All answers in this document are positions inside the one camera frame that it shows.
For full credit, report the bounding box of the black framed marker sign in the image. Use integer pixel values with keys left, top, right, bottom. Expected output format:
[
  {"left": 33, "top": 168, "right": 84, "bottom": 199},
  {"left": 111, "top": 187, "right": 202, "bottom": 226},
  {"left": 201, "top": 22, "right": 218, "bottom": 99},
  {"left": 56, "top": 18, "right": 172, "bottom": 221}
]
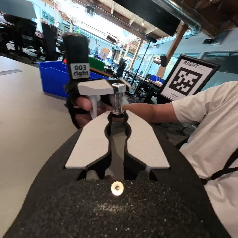
[{"left": 157, "top": 54, "right": 221, "bottom": 105}]

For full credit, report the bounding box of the black hanging panel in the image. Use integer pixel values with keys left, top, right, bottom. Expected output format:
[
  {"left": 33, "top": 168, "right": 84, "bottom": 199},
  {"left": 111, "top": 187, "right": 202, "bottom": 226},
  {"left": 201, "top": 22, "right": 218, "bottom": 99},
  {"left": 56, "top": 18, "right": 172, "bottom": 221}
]
[{"left": 113, "top": 0, "right": 181, "bottom": 37}]

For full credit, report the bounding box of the black light stand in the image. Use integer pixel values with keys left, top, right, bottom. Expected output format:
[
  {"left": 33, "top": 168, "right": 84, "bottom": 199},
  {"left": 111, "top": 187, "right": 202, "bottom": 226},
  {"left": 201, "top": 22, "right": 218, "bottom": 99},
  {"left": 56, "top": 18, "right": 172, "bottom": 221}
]
[{"left": 128, "top": 36, "right": 157, "bottom": 102}]

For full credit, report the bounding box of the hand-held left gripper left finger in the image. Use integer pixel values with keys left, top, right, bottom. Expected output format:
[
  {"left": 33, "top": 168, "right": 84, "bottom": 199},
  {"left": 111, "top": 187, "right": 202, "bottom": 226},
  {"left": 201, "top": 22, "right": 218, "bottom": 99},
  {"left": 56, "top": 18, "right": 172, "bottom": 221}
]
[{"left": 65, "top": 112, "right": 113, "bottom": 176}]

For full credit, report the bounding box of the black office chair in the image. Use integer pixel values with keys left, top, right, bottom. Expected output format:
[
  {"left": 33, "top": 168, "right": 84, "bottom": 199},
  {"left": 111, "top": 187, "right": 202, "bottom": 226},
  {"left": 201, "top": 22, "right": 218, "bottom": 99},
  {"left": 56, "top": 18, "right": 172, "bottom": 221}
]
[
  {"left": 41, "top": 22, "right": 65, "bottom": 62},
  {"left": 22, "top": 20, "right": 38, "bottom": 56}
]

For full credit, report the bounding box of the green plastic bin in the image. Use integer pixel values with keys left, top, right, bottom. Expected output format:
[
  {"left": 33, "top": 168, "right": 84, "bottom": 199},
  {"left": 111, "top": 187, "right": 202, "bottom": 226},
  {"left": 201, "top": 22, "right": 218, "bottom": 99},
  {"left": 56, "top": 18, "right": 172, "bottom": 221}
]
[{"left": 88, "top": 57, "right": 105, "bottom": 71}]

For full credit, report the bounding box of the person's right forearm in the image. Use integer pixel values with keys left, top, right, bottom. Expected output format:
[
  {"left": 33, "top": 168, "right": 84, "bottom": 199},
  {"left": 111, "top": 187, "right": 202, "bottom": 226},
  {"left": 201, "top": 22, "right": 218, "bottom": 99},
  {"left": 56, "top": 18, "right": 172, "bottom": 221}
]
[{"left": 123, "top": 103, "right": 176, "bottom": 124}]

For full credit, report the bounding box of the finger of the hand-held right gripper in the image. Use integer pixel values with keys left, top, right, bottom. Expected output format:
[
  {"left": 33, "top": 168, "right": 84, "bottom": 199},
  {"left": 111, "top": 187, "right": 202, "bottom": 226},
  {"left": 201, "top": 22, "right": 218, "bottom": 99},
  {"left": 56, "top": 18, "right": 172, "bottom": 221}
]
[
  {"left": 109, "top": 78, "right": 131, "bottom": 92},
  {"left": 77, "top": 80, "right": 114, "bottom": 95}
]

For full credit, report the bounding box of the silver hex bolt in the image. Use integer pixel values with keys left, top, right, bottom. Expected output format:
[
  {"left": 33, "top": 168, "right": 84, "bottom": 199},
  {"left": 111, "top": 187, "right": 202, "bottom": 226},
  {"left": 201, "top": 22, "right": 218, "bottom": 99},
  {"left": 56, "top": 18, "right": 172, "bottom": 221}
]
[{"left": 112, "top": 83, "right": 125, "bottom": 111}]

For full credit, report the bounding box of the black harness strap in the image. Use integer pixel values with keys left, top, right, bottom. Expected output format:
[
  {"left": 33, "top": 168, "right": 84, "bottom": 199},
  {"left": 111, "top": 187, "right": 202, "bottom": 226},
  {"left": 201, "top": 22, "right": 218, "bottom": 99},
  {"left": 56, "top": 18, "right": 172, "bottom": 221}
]
[{"left": 202, "top": 154, "right": 238, "bottom": 185}]

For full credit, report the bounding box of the wooden support post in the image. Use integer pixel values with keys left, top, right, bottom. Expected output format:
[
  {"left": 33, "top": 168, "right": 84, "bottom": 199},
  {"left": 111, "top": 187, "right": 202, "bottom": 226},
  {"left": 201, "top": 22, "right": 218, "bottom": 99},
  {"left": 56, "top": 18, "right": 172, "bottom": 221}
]
[{"left": 166, "top": 23, "right": 189, "bottom": 65}]

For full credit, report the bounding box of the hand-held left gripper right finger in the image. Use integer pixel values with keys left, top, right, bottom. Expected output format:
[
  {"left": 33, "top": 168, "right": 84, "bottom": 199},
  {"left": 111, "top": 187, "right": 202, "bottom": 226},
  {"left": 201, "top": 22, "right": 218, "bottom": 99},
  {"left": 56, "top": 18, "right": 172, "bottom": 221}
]
[{"left": 124, "top": 111, "right": 171, "bottom": 176}]

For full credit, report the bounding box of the person's right hand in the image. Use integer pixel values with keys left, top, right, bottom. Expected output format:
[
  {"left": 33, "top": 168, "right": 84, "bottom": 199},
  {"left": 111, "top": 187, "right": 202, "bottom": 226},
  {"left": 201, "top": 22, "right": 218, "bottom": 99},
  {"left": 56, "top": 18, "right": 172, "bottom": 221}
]
[{"left": 72, "top": 97, "right": 115, "bottom": 129}]

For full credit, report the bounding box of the spiral metal duct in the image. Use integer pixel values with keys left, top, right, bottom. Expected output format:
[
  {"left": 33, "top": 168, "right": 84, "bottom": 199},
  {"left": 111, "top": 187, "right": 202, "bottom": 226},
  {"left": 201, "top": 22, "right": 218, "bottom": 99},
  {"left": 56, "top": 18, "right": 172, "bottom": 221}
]
[{"left": 156, "top": 0, "right": 202, "bottom": 36}]

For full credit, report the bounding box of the blue plastic bin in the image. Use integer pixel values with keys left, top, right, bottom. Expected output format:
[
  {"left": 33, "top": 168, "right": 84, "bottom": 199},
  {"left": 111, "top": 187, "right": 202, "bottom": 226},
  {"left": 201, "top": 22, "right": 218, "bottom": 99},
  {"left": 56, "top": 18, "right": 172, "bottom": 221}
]
[{"left": 37, "top": 60, "right": 110, "bottom": 98}]

